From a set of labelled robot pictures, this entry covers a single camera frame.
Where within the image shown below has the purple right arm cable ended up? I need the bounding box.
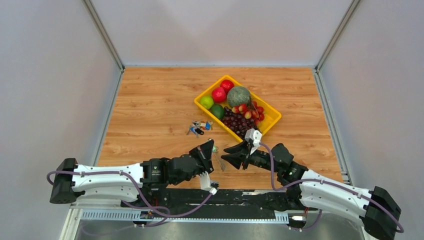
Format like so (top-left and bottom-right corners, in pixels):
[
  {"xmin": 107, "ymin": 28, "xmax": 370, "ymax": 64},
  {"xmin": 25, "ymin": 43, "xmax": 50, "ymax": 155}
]
[{"xmin": 258, "ymin": 142, "xmax": 405, "ymax": 234}]

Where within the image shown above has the purple grape bunch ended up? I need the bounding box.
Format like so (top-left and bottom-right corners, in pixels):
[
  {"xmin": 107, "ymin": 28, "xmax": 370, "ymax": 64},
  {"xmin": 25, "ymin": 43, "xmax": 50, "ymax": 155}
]
[{"xmin": 221, "ymin": 106, "xmax": 261, "ymax": 139}]

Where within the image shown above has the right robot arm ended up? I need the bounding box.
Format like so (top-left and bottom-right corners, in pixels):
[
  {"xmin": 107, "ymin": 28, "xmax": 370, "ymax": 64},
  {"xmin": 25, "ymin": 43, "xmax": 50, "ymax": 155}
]
[{"xmin": 221, "ymin": 140, "xmax": 405, "ymax": 240}]

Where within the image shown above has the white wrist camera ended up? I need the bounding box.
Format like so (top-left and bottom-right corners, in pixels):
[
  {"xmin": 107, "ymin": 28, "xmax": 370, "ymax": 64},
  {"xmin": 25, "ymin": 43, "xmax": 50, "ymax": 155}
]
[
  {"xmin": 199, "ymin": 171, "xmax": 219, "ymax": 195},
  {"xmin": 244, "ymin": 128, "xmax": 262, "ymax": 155}
]

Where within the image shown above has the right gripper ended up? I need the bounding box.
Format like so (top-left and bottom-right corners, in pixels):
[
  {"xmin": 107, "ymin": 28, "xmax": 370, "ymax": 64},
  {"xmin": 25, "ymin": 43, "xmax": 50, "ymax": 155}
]
[{"xmin": 220, "ymin": 139, "xmax": 281, "ymax": 174}]

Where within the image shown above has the dark green lime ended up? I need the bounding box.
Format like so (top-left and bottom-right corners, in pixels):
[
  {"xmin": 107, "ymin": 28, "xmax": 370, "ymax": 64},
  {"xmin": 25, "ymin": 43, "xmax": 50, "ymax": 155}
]
[{"xmin": 209, "ymin": 104, "xmax": 225, "ymax": 121}]

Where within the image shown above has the light green apple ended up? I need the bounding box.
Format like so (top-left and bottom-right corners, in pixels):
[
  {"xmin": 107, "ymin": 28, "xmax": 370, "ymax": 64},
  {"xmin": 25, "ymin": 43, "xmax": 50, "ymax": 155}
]
[{"xmin": 199, "ymin": 95, "xmax": 215, "ymax": 110}]

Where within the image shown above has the green netted melon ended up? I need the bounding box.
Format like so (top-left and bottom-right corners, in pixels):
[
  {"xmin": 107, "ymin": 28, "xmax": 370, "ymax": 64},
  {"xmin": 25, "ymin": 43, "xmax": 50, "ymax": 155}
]
[{"xmin": 226, "ymin": 86, "xmax": 252, "ymax": 108}]

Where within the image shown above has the yellow plastic tray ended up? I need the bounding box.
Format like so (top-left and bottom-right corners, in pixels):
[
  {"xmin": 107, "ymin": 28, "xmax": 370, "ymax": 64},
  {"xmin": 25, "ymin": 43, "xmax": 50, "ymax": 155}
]
[{"xmin": 194, "ymin": 75, "xmax": 282, "ymax": 142}]

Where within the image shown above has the red apple near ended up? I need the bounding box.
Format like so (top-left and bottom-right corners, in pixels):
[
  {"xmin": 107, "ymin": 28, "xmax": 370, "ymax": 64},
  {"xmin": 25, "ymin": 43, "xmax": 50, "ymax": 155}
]
[{"xmin": 211, "ymin": 87, "xmax": 227, "ymax": 103}]

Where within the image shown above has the red apple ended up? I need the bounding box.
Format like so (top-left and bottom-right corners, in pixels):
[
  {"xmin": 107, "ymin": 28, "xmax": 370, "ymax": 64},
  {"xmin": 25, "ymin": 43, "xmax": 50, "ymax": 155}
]
[
  {"xmin": 220, "ymin": 79, "xmax": 235, "ymax": 94},
  {"xmin": 211, "ymin": 87, "xmax": 227, "ymax": 103}
]

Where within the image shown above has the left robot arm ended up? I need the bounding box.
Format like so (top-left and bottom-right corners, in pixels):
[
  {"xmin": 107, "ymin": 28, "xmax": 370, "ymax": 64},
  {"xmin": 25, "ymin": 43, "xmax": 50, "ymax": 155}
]
[{"xmin": 47, "ymin": 139, "xmax": 219, "ymax": 207}]

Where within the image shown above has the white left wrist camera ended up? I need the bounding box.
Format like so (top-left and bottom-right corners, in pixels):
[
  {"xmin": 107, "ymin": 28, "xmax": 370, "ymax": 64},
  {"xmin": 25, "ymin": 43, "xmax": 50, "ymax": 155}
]
[{"xmin": 199, "ymin": 171, "xmax": 219, "ymax": 195}]

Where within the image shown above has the keyring chain with green tag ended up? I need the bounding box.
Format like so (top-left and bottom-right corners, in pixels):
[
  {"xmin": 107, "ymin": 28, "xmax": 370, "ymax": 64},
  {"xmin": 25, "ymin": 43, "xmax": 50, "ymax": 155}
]
[{"xmin": 211, "ymin": 144, "xmax": 227, "ymax": 172}]

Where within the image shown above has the pile of tagged keys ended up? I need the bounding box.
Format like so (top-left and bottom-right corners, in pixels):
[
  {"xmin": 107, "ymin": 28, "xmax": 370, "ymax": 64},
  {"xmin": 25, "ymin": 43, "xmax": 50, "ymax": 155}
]
[{"xmin": 186, "ymin": 120, "xmax": 213, "ymax": 138}]

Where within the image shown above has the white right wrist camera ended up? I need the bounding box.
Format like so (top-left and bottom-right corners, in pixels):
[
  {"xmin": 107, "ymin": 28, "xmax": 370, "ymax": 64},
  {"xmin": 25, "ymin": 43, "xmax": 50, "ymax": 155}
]
[{"xmin": 244, "ymin": 128, "xmax": 262, "ymax": 155}]

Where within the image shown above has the red apple far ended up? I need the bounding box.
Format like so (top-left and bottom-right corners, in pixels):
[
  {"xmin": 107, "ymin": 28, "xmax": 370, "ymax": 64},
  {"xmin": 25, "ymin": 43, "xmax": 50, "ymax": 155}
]
[{"xmin": 220, "ymin": 79, "xmax": 235, "ymax": 94}]

